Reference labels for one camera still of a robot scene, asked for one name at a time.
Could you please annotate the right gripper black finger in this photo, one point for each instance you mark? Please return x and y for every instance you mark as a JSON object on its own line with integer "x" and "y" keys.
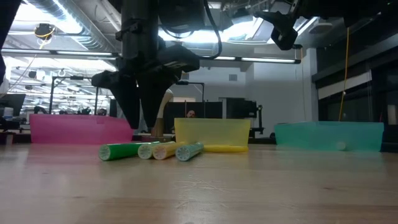
{"x": 276, "y": 20}

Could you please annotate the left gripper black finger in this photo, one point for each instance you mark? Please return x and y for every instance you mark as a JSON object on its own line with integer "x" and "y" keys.
{"x": 129, "y": 102}
{"x": 154, "y": 99}

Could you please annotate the thick dark green marker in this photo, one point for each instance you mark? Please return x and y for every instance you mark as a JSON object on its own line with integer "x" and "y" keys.
{"x": 124, "y": 151}

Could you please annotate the thick light green marker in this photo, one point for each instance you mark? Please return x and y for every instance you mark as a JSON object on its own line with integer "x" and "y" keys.
{"x": 145, "y": 151}

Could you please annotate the thick orange-yellow marker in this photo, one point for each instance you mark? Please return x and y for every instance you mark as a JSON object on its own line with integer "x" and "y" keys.
{"x": 160, "y": 152}

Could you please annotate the thick teal marker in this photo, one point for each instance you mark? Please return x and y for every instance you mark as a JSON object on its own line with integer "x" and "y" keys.
{"x": 183, "y": 153}

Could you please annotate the slim yellow highlighter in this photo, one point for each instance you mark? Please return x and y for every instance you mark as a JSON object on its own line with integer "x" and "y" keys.
{"x": 227, "y": 149}

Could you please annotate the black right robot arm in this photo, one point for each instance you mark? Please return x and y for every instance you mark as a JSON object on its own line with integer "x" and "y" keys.
{"x": 373, "y": 7}

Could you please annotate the person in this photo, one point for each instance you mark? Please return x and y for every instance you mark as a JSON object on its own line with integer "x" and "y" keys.
{"x": 102, "y": 112}
{"x": 191, "y": 114}

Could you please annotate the white mushroom table lamp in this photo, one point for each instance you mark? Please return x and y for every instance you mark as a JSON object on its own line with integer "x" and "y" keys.
{"x": 158, "y": 132}

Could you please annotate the long ceiling light strip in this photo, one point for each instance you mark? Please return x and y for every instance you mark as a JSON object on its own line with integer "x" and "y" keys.
{"x": 267, "y": 59}

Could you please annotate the black partition panel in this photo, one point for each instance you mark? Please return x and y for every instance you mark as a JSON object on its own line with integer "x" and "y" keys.
{"x": 205, "y": 110}

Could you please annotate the red translucent plastic bin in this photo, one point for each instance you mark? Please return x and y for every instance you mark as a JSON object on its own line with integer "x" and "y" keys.
{"x": 77, "y": 130}

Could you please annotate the yellow translucent plastic bin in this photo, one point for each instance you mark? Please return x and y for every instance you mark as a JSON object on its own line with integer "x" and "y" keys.
{"x": 214, "y": 132}

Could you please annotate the black equipment stand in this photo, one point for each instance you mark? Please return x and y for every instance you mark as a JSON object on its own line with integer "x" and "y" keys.
{"x": 239, "y": 109}

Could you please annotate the black monitor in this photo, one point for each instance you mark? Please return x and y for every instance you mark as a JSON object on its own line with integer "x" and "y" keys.
{"x": 12, "y": 104}

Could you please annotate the teal translucent plastic bin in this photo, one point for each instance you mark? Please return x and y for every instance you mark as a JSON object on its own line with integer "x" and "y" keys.
{"x": 311, "y": 137}

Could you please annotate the black aluminium table frame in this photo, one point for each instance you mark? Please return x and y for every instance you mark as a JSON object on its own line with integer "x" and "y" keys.
{"x": 138, "y": 138}

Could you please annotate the black metal rig frame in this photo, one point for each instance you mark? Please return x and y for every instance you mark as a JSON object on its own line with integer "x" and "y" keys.
{"x": 186, "y": 82}
{"x": 76, "y": 77}

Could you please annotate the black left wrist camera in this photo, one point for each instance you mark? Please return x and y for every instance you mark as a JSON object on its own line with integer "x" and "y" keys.
{"x": 180, "y": 15}

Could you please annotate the black ceiling dome camera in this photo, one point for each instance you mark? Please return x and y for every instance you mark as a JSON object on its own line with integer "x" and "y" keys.
{"x": 44, "y": 31}

